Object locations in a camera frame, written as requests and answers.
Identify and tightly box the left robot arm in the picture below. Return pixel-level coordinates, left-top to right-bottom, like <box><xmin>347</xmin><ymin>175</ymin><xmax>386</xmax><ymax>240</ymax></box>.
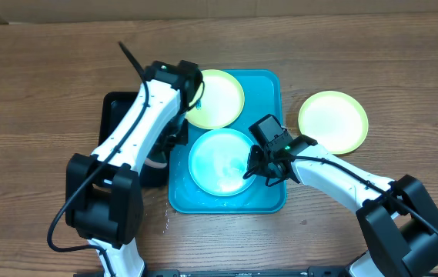
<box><xmin>59</xmin><ymin>61</ymin><xmax>202</xmax><ymax>276</ymax></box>

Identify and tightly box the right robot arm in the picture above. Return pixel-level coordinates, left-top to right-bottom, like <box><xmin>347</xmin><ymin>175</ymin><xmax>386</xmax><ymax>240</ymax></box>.
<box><xmin>245</xmin><ymin>133</ymin><xmax>438</xmax><ymax>276</ymax></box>

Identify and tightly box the black plastic tray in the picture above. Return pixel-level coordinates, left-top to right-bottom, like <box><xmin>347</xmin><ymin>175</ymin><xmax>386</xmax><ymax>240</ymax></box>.
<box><xmin>98</xmin><ymin>91</ymin><xmax>172</xmax><ymax>189</ymax></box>

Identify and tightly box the yellow-rimmed plate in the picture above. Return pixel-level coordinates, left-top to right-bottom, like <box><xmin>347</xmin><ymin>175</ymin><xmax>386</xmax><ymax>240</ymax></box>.
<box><xmin>186</xmin><ymin>69</ymin><xmax>245</xmax><ymax>129</ymax></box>
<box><xmin>298</xmin><ymin>91</ymin><xmax>369</xmax><ymax>155</ymax></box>

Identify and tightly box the light blue plate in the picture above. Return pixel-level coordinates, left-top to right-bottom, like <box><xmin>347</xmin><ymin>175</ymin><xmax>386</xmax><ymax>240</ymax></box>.
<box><xmin>189</xmin><ymin>128</ymin><xmax>255</xmax><ymax>197</ymax></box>

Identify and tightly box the teal plastic tray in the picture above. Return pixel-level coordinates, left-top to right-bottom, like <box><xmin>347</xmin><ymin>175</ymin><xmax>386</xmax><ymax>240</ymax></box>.
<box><xmin>169</xmin><ymin>69</ymin><xmax>287</xmax><ymax>214</ymax></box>

